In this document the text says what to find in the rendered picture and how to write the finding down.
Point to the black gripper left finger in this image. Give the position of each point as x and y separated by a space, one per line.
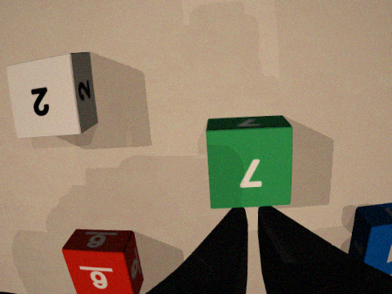
218 265

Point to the red block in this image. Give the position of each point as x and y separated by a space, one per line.
103 262

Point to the blue block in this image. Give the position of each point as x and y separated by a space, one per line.
371 239

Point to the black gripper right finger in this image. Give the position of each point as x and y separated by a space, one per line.
295 260

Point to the green block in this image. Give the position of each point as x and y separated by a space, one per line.
249 161

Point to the beige block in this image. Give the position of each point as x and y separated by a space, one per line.
53 96

